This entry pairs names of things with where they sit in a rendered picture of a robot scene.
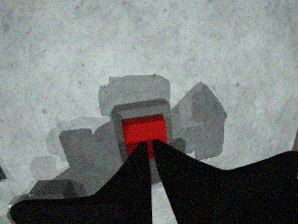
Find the red button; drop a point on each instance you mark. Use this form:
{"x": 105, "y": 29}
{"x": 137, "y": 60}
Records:
{"x": 145, "y": 120}

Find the yellow button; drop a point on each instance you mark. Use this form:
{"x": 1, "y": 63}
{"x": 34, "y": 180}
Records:
{"x": 49, "y": 189}

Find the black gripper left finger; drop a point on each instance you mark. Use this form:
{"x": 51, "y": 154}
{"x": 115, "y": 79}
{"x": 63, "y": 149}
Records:
{"x": 124, "y": 199}

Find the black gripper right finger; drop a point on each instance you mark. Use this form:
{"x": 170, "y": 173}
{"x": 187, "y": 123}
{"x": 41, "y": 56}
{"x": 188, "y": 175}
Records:
{"x": 202, "y": 194}

